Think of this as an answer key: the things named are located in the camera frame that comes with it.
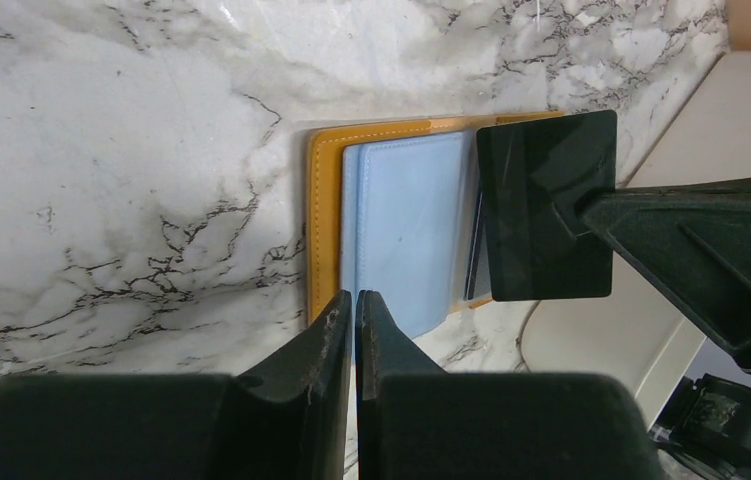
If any yellow leather card holder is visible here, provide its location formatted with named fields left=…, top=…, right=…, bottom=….
left=305, top=113, right=536, bottom=337

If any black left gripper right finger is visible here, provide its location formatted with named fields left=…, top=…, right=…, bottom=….
left=355, top=290, right=663, bottom=479

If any black credit card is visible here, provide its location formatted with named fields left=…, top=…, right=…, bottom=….
left=464, top=189, right=491, bottom=302
left=476, top=110, right=617, bottom=302

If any white plastic tray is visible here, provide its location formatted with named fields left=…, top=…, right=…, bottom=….
left=521, top=52, right=751, bottom=423

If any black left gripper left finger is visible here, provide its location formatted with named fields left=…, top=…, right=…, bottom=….
left=0, top=291, right=352, bottom=479

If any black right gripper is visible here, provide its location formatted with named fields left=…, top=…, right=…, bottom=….
left=580, top=177, right=751, bottom=479

